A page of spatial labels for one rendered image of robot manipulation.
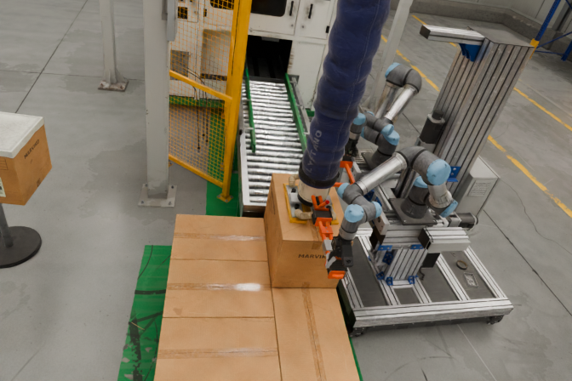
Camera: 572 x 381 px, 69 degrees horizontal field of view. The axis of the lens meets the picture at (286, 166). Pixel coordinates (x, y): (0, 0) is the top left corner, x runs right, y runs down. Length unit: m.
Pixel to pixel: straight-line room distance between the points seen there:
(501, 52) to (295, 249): 1.47
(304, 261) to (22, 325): 1.80
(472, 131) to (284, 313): 1.48
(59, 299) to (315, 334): 1.73
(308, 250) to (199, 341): 0.73
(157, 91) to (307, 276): 1.74
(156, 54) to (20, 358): 2.06
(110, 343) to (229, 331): 0.91
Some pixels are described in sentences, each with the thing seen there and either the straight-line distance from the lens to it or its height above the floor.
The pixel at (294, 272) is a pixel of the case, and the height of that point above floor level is 0.68.
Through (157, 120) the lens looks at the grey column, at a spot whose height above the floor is 0.81.
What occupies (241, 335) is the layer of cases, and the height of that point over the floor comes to 0.54.
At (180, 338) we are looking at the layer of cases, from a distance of 2.35.
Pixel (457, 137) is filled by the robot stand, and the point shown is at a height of 1.48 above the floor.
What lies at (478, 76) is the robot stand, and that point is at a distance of 2.42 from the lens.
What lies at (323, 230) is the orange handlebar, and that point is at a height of 1.09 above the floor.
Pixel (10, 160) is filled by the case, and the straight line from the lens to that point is 2.82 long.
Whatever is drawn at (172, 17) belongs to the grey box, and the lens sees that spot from 3.02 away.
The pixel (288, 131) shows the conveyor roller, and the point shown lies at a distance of 4.04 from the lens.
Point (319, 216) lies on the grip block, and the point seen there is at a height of 1.09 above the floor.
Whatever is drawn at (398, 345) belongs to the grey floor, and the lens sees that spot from 3.27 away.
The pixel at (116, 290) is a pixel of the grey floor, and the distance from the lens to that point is 3.24.
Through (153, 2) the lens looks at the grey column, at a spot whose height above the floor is 1.70.
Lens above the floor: 2.53
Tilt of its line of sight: 35 degrees down
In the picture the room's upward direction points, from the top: 12 degrees clockwise
